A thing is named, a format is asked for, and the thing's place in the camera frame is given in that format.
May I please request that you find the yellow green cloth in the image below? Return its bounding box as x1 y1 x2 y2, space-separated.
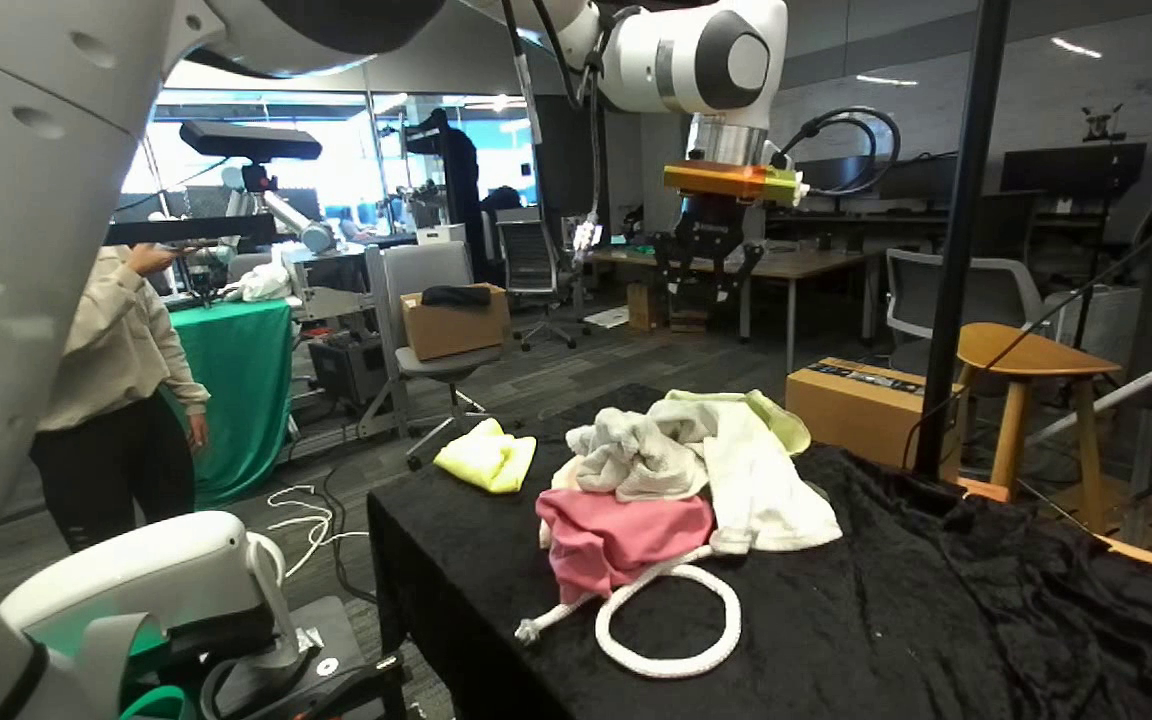
431 417 538 497

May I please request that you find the pink cloth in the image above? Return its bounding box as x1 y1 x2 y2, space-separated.
532 488 717 612

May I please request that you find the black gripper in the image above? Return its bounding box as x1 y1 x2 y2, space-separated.
650 215 769 281

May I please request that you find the person in dark clothes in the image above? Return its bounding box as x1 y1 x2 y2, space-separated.
403 109 487 288

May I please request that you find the wooden stool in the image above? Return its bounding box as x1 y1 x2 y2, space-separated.
951 321 1118 530

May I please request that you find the black computer monitor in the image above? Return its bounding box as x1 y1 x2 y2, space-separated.
875 147 963 215
994 140 1152 209

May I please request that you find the white rope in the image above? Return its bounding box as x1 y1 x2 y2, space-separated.
510 537 748 681

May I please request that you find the small plain cardboard box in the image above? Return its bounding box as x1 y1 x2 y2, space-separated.
395 281 515 368

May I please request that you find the white fluffy towel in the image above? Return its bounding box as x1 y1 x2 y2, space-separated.
672 390 847 559

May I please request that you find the grey office chair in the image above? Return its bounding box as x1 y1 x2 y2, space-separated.
490 209 588 351

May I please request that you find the black upright pole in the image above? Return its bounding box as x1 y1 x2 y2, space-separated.
912 0 1016 488

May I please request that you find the grey white towel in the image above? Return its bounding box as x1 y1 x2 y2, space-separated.
547 402 717 508

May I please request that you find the green draped cloth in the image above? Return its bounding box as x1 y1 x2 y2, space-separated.
165 296 301 510

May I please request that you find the cardboard box with black tape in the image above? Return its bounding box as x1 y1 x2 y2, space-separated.
785 351 937 475

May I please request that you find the black camera on mount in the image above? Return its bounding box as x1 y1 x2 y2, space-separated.
177 118 329 196

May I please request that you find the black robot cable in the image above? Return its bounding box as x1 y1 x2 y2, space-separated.
490 0 908 205

